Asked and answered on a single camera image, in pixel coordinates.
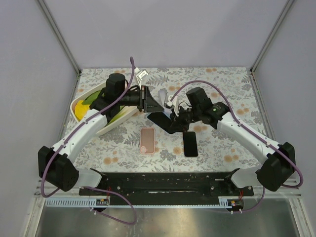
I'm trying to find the black phone blue case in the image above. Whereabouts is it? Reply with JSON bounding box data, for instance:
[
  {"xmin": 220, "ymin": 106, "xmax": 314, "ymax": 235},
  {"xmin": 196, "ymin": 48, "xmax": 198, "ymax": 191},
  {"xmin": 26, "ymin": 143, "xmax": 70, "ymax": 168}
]
[{"xmin": 147, "ymin": 112, "xmax": 172, "ymax": 129}]

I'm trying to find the pink phone case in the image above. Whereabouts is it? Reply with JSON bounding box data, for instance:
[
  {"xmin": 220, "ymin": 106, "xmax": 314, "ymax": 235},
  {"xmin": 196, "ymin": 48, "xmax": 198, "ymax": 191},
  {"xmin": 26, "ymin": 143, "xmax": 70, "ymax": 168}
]
[{"xmin": 140, "ymin": 127, "xmax": 155, "ymax": 155}]

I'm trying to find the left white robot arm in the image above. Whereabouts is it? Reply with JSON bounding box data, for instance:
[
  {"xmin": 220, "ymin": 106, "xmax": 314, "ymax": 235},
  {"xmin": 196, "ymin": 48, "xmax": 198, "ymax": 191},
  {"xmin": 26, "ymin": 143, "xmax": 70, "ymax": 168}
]
[{"xmin": 38, "ymin": 73, "xmax": 163, "ymax": 192}]

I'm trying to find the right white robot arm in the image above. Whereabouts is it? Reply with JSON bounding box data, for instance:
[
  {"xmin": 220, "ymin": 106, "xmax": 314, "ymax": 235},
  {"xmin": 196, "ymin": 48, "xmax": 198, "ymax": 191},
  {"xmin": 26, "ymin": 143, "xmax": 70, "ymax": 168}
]
[{"xmin": 158, "ymin": 87, "xmax": 295, "ymax": 192}]

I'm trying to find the cream oval plastic tray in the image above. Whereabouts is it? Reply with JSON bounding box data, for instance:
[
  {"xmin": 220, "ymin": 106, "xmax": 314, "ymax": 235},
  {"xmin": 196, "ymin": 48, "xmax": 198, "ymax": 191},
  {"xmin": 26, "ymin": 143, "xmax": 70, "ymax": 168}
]
[{"xmin": 70, "ymin": 82, "xmax": 138, "ymax": 136}]

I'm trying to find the green bok choy toy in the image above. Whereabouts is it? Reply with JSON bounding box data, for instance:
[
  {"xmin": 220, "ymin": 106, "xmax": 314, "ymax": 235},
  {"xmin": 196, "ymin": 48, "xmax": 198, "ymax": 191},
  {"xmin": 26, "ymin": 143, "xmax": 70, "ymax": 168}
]
[{"xmin": 108, "ymin": 111, "xmax": 126, "ymax": 124}]

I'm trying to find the floral patterned table mat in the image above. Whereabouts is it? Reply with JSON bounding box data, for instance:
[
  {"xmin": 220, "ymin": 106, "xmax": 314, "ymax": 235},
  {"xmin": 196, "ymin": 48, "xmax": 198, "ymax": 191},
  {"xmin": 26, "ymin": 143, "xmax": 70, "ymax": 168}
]
[{"xmin": 74, "ymin": 67, "xmax": 265, "ymax": 172}]

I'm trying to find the green leaf toy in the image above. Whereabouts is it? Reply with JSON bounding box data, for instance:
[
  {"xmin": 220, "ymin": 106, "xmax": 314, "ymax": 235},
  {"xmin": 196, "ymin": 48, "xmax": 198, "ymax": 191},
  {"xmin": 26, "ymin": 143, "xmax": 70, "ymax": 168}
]
[{"xmin": 82, "ymin": 90, "xmax": 100, "ymax": 105}]

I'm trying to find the yellow cabbage toy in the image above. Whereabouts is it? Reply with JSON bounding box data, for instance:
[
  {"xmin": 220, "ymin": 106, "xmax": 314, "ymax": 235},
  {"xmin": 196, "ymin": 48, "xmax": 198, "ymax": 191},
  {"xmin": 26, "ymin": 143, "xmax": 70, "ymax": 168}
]
[{"xmin": 74, "ymin": 100, "xmax": 89, "ymax": 121}]

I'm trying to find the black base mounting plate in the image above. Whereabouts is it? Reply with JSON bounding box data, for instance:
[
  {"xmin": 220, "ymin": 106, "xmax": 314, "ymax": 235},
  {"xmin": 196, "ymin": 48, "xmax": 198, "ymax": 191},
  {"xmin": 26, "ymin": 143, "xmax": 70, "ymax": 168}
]
[{"xmin": 79, "ymin": 172, "xmax": 254, "ymax": 206}]

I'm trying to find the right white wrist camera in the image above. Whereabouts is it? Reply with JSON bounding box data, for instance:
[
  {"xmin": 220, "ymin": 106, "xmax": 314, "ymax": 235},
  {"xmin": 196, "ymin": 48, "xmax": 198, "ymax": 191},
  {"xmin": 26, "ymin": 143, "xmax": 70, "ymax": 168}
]
[{"xmin": 164, "ymin": 95, "xmax": 179, "ymax": 117}]

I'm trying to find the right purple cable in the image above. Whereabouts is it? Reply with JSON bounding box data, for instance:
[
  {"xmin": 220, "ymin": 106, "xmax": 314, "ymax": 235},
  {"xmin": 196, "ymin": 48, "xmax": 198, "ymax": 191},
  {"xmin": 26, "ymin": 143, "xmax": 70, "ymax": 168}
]
[{"xmin": 169, "ymin": 80, "xmax": 304, "ymax": 215}]

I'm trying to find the purple cable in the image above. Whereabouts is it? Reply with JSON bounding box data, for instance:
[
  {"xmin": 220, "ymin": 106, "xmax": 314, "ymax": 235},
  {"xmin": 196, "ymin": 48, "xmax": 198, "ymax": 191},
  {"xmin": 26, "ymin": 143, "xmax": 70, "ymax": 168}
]
[
  {"xmin": 169, "ymin": 80, "xmax": 304, "ymax": 215},
  {"xmin": 40, "ymin": 56, "xmax": 138, "ymax": 225}
]

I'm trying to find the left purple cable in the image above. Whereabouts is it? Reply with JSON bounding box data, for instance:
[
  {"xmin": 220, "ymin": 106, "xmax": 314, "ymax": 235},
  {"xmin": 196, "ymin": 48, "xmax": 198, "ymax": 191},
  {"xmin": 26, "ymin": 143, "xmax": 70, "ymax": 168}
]
[{"xmin": 40, "ymin": 56, "xmax": 138, "ymax": 225}]

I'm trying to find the aluminium frame rail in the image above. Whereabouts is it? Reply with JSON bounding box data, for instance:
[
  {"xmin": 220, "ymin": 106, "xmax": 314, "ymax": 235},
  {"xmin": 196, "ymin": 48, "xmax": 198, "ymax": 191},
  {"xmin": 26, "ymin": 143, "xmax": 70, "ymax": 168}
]
[{"xmin": 36, "ymin": 0, "xmax": 81, "ymax": 75}]

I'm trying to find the white slotted cable duct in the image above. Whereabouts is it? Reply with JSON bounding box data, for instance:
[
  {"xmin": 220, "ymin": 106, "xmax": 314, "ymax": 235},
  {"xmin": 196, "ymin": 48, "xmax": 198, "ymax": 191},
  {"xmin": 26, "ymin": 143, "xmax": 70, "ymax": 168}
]
[{"xmin": 45, "ymin": 197, "xmax": 110, "ymax": 208}]

